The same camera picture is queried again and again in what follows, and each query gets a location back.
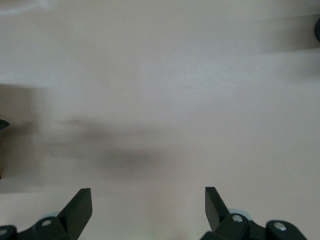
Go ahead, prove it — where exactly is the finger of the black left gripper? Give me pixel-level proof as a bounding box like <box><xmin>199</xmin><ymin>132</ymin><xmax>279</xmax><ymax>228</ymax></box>
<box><xmin>0</xmin><ymin>117</ymin><xmax>11</xmax><ymax>135</ymax></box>

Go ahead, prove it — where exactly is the large table cover sheet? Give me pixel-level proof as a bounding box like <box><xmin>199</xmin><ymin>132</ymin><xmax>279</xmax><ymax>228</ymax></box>
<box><xmin>0</xmin><ymin>0</ymin><xmax>320</xmax><ymax>240</ymax></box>

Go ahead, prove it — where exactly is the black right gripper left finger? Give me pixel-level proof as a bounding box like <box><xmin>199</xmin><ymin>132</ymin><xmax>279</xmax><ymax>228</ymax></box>
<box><xmin>0</xmin><ymin>187</ymin><xmax>93</xmax><ymax>240</ymax></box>

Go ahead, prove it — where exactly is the black round object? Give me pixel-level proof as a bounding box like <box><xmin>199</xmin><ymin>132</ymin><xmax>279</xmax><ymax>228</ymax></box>
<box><xmin>313</xmin><ymin>17</ymin><xmax>320</xmax><ymax>43</ymax></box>

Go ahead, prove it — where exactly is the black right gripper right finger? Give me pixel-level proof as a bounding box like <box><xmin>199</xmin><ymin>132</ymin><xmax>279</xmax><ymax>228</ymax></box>
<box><xmin>201</xmin><ymin>186</ymin><xmax>307</xmax><ymax>240</ymax></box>

